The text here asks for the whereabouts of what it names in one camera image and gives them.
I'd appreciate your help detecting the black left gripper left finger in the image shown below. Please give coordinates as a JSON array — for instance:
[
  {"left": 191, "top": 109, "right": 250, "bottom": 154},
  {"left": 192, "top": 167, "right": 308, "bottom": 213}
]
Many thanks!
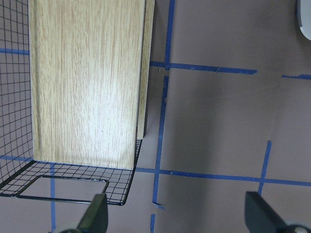
[{"left": 77, "top": 194, "right": 108, "bottom": 233}]

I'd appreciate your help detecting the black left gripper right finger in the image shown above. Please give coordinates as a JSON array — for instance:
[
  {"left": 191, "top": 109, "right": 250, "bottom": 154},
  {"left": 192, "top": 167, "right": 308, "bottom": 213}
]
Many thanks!
[{"left": 244, "top": 191, "right": 292, "bottom": 233}]

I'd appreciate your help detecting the white two-slot toaster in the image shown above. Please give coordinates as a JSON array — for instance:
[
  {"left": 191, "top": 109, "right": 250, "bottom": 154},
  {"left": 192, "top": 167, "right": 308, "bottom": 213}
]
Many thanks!
[{"left": 296, "top": 0, "right": 311, "bottom": 40}]

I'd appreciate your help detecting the light wooden shelf box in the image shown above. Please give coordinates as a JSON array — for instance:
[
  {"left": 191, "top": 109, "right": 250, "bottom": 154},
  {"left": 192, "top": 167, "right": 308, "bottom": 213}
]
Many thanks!
[{"left": 29, "top": 0, "right": 155, "bottom": 169}]

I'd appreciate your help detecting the black wire basket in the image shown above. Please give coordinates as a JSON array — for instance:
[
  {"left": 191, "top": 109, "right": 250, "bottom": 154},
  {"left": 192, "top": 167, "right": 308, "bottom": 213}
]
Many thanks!
[{"left": 0, "top": 0, "right": 135, "bottom": 206}]

